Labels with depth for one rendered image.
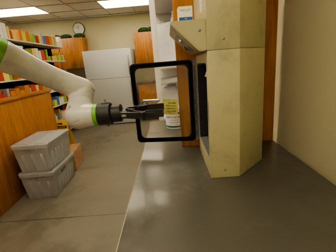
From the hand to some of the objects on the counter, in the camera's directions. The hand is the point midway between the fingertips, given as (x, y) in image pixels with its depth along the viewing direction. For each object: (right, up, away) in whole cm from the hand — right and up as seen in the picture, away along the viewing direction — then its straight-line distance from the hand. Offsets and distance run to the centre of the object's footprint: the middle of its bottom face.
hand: (161, 109), depth 97 cm
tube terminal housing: (+32, -22, +8) cm, 40 cm away
